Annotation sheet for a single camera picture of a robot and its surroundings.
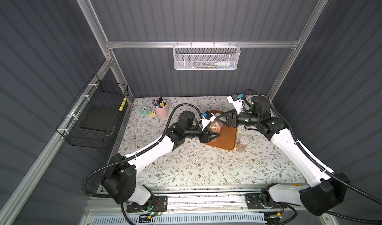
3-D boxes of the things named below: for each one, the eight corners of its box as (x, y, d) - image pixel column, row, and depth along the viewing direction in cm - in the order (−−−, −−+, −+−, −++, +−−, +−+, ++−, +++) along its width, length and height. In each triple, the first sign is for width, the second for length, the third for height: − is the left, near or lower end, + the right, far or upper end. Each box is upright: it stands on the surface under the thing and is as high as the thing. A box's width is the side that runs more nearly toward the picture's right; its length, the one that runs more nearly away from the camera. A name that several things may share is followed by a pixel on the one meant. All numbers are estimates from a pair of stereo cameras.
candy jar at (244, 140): (237, 152, 93) (242, 143, 83) (236, 145, 96) (240, 135, 87) (245, 152, 93) (251, 143, 83) (243, 145, 96) (248, 135, 87)
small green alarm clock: (139, 112, 115) (138, 110, 113) (145, 106, 118) (144, 104, 116) (146, 115, 113) (145, 113, 111) (151, 109, 116) (151, 107, 115)
